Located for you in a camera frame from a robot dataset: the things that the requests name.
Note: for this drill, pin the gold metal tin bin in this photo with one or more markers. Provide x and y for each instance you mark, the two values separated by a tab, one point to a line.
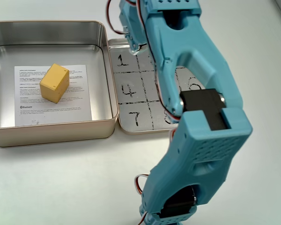
49	138

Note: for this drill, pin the metal tin lid with numbers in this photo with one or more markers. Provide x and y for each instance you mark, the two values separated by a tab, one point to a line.
131	93

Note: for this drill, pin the yellow lego block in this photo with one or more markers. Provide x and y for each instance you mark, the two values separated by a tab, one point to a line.
53	84

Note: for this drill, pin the white printed paper sheet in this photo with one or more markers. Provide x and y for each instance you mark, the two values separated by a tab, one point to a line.
79	110

